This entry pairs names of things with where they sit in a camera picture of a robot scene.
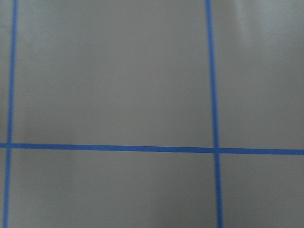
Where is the brown paper table cover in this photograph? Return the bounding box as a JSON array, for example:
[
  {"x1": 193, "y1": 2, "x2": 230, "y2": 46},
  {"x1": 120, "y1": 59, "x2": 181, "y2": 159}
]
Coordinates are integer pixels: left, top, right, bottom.
[{"x1": 0, "y1": 0, "x2": 304, "y2": 228}]

